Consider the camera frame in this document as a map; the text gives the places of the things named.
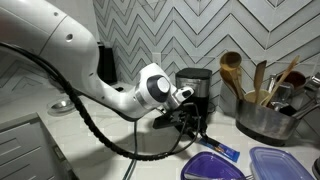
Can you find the blue snack packet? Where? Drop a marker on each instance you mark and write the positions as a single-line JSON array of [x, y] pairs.
[[224, 150]]

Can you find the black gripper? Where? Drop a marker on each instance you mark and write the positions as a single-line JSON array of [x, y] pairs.
[[185, 117]]

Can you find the silver bowl plate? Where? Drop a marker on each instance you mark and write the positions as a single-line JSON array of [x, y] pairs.
[[60, 107]]

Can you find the wooden spoon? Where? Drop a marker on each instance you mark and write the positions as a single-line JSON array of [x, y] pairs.
[[230, 62]]

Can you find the purple plastic container lid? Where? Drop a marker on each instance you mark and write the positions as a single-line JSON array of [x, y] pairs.
[[210, 165]]

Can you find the white wall outlet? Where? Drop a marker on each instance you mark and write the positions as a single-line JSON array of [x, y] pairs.
[[156, 58]]

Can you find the steel utensil pot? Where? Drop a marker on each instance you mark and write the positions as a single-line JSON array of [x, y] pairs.
[[264, 124]]

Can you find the black coffee maker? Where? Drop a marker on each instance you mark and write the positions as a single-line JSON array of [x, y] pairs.
[[199, 80]]

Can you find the clear blue plastic container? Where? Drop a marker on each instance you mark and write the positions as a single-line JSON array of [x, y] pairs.
[[275, 164]]

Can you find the wooden spatula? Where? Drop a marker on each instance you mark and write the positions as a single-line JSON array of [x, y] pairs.
[[258, 78]]

